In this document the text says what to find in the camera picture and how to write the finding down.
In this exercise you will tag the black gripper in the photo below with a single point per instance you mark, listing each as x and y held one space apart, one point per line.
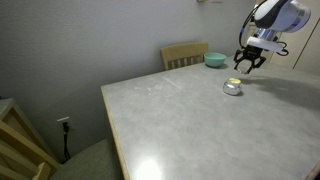
252 54

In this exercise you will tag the silver jar lid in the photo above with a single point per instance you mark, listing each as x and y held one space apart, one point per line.
243 68

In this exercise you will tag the teal bowl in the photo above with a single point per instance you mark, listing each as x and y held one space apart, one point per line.
215 60

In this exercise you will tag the cream tall cabinet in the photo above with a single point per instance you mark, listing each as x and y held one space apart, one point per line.
300 50

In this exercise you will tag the light wooden chair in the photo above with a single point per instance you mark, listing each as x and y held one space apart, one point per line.
183 51

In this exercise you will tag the brown object corner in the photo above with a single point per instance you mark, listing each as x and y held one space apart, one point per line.
316 173

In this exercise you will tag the wooden chair with green cushion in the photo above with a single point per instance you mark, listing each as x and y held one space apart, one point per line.
20 143

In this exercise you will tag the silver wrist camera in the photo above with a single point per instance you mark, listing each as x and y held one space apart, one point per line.
265 44

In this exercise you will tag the white wall outlet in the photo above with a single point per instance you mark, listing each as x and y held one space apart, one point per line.
61 119

